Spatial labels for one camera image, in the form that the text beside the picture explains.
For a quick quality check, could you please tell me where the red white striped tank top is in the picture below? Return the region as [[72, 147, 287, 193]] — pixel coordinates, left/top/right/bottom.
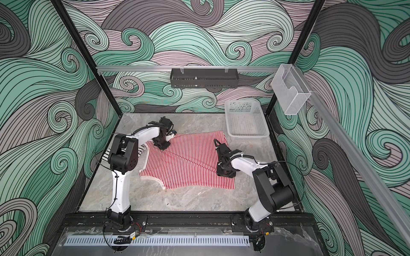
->
[[139, 131, 235, 189]]

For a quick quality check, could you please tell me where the white plastic laundry basket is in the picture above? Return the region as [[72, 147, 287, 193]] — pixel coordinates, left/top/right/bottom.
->
[[224, 99, 270, 140]]

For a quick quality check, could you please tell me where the black white striped tank top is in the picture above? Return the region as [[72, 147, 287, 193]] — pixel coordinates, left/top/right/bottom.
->
[[102, 144, 147, 162]]

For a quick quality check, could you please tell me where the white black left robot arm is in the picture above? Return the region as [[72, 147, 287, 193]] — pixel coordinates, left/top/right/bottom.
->
[[107, 117, 174, 229]]

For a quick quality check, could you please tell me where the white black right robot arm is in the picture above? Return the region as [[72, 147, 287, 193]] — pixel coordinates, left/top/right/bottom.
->
[[214, 139, 297, 232]]

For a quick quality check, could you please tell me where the black wall shelf tray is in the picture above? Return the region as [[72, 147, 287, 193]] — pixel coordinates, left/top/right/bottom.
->
[[170, 68, 239, 89]]

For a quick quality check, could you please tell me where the clear plastic wall bin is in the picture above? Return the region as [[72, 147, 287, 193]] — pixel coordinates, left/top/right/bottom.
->
[[271, 64, 311, 115]]

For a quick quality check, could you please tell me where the aluminium rail back wall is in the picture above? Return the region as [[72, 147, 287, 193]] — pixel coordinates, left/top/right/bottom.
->
[[96, 65, 279, 73]]

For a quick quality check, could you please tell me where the aluminium rail wall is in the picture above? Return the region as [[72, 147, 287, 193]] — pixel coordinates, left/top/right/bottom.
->
[[96, 65, 279, 73], [293, 65, 410, 247]]

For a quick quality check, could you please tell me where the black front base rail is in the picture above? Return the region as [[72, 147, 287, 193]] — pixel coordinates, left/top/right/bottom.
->
[[61, 211, 316, 234]]

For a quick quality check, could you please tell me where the aluminium rail right wall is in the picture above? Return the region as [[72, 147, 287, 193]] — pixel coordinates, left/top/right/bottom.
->
[[293, 65, 410, 247]]

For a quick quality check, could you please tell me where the white slotted cable duct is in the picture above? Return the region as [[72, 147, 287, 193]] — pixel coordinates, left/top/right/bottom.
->
[[63, 235, 250, 247]]

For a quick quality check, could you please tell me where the black frame post left rear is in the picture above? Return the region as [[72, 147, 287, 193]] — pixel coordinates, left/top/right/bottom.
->
[[50, 0, 123, 117]]

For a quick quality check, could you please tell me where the black frame post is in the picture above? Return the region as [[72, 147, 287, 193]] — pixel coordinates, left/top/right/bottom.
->
[[50, 0, 123, 117], [266, 1, 325, 116]]

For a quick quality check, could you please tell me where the black frame post right rear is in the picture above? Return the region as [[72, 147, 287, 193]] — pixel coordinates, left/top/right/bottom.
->
[[266, 1, 325, 116]]

